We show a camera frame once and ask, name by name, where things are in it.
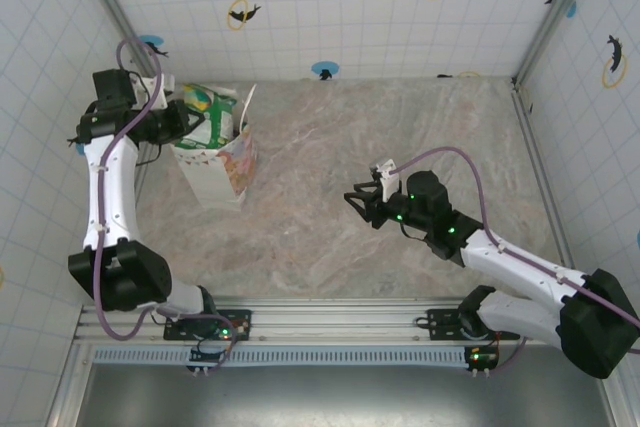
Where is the white slotted cable duct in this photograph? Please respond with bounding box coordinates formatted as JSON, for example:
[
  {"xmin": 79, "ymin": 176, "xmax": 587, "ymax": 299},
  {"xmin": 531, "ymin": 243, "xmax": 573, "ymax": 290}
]
[{"xmin": 92, "ymin": 345, "xmax": 529, "ymax": 369}]

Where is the white printed paper bag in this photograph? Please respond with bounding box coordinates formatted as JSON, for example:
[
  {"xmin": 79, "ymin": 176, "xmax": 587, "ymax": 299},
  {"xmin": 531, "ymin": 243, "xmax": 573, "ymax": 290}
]
[{"xmin": 169, "ymin": 82, "xmax": 259, "ymax": 212}]

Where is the green snack bag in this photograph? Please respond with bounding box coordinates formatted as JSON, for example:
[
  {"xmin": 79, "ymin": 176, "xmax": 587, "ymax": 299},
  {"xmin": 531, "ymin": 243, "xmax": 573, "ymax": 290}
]
[{"xmin": 179, "ymin": 82, "xmax": 239, "ymax": 149}]

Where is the aluminium front rail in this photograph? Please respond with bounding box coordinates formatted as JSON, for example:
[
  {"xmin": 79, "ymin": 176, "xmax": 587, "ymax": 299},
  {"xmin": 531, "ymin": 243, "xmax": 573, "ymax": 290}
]
[{"xmin": 73, "ymin": 295, "xmax": 534, "ymax": 349}]

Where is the grey metal base panel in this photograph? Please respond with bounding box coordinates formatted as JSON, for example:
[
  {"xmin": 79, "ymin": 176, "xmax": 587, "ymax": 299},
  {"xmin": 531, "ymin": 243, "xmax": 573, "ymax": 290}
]
[{"xmin": 47, "ymin": 362, "xmax": 629, "ymax": 427}]

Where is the aluminium right corner post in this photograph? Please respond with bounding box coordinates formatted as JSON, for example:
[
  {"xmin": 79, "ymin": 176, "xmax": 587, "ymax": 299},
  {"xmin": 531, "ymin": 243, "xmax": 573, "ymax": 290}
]
[{"xmin": 510, "ymin": 0, "xmax": 597, "ymax": 268}]

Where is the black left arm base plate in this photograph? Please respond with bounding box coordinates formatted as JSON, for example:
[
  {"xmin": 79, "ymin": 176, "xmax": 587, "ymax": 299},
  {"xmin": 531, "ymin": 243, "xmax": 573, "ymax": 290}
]
[{"xmin": 163, "ymin": 307, "xmax": 255, "ymax": 344}]

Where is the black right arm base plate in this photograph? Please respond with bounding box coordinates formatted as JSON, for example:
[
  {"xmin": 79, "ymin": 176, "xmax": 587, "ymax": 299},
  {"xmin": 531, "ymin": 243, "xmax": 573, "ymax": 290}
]
[{"xmin": 413, "ymin": 307, "xmax": 504, "ymax": 344}]

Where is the blue circle dolphin wall sticker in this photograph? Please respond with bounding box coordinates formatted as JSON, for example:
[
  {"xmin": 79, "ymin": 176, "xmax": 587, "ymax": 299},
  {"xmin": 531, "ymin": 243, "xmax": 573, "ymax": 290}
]
[
  {"xmin": 310, "ymin": 60, "xmax": 340, "ymax": 83},
  {"xmin": 136, "ymin": 34, "xmax": 170, "ymax": 59}
]

